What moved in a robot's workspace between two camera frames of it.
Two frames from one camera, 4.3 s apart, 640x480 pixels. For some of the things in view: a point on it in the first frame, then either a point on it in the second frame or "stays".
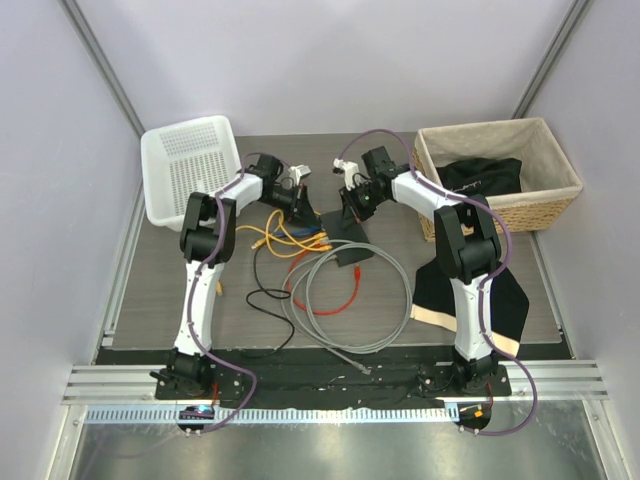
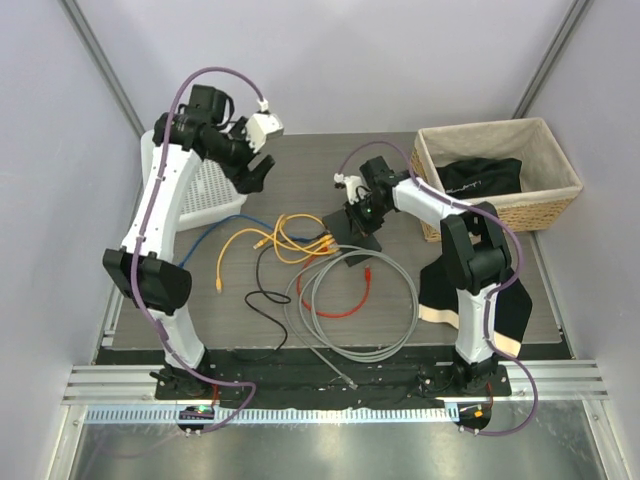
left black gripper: (302, 216) to (247, 181)
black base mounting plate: (334, 382) stays
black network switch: (331, 223) stays
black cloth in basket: (482, 176) stays
